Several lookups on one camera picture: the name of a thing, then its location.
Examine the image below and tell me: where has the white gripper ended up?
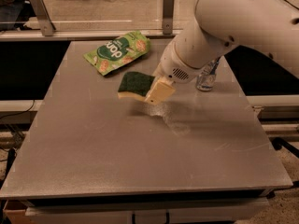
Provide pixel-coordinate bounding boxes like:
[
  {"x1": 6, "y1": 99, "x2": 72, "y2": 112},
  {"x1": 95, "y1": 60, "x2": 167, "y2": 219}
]
[{"x1": 145, "y1": 41, "x2": 202, "y2": 105}]

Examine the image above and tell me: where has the green and yellow sponge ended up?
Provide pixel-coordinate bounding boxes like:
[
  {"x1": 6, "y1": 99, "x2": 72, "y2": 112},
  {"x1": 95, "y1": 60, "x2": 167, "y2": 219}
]
[{"x1": 118, "y1": 72, "x2": 155, "y2": 101}]

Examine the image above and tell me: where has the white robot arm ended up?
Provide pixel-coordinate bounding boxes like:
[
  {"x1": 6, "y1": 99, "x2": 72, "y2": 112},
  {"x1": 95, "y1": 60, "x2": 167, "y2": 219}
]
[{"x1": 145, "y1": 0, "x2": 299, "y2": 105}]

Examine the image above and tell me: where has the green rice chip bag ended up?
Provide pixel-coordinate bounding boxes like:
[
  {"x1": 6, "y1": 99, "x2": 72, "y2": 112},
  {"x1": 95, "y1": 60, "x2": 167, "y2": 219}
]
[{"x1": 83, "y1": 31, "x2": 150, "y2": 76}]

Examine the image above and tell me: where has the silver crushed soda can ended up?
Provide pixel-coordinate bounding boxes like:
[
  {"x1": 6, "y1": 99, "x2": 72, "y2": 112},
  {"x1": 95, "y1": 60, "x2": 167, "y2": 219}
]
[{"x1": 196, "y1": 59, "x2": 220, "y2": 91}]

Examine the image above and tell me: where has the glass barrier panel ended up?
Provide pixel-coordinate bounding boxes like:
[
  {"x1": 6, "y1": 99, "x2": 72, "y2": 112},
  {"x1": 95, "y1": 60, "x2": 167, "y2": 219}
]
[{"x1": 43, "y1": 0, "x2": 194, "y2": 31}]

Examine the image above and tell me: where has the cardboard box under table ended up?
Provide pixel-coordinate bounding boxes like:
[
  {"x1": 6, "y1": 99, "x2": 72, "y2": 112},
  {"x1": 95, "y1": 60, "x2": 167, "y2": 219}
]
[{"x1": 4, "y1": 201, "x2": 32, "y2": 224}]

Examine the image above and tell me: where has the middle metal glass bracket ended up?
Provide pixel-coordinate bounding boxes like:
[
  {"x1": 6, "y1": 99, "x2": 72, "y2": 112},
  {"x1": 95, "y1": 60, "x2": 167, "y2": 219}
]
[{"x1": 162, "y1": 0, "x2": 175, "y2": 35}]

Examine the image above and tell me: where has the metal glass bracket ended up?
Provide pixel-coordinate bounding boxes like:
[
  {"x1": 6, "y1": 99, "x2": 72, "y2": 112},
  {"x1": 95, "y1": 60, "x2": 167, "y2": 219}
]
[
  {"x1": 29, "y1": 0, "x2": 55, "y2": 36},
  {"x1": 162, "y1": 0, "x2": 175, "y2": 35}
]

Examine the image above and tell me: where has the left metal glass bracket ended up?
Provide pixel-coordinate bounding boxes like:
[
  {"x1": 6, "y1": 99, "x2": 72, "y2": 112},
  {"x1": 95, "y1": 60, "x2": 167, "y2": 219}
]
[{"x1": 29, "y1": 0, "x2": 55, "y2": 36}]

